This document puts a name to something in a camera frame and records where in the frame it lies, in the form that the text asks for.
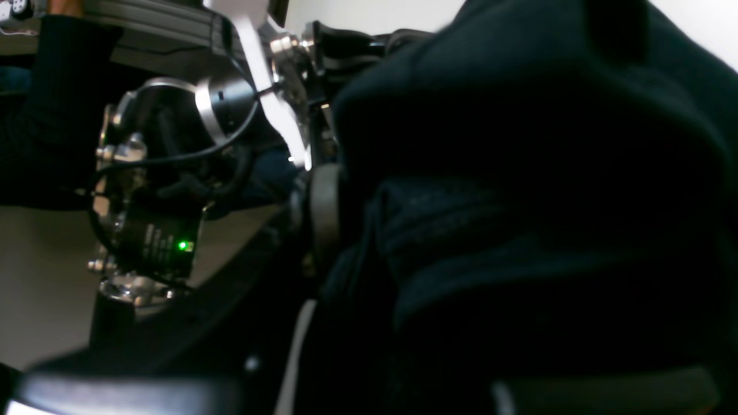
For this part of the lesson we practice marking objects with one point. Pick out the black T-shirt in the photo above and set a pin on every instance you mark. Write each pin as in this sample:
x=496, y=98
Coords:
x=541, y=197

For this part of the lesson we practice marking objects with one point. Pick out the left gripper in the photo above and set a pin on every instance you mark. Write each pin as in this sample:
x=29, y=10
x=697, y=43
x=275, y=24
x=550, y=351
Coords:
x=290, y=79

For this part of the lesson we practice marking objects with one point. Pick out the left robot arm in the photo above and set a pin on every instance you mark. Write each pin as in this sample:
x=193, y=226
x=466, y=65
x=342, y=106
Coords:
x=172, y=152

